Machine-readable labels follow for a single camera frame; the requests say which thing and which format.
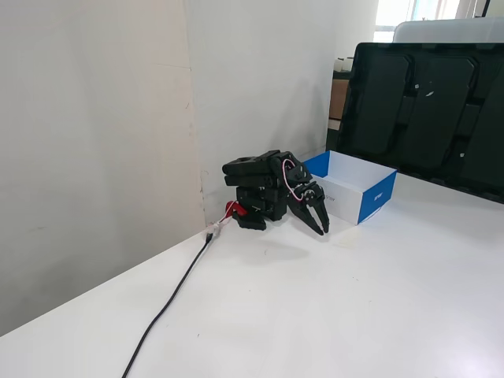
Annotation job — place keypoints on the brown cardboard box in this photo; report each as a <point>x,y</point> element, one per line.
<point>338,102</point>

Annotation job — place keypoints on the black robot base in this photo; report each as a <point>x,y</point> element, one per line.
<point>262,204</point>

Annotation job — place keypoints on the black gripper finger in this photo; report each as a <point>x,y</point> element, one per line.
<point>309,220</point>
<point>323,214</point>

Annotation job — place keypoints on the white plastic container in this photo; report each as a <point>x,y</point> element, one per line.
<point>449,31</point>

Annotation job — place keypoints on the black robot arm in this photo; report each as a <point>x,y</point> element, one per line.
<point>252,169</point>

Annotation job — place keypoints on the blue and white cardboard box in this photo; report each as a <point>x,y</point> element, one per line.
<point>374,197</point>

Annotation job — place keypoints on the black plastic tray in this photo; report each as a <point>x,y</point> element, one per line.
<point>425,110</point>

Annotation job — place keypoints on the white roll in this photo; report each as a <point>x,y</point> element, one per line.
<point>343,64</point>

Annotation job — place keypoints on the red clamp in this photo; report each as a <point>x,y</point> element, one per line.
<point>236,208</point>

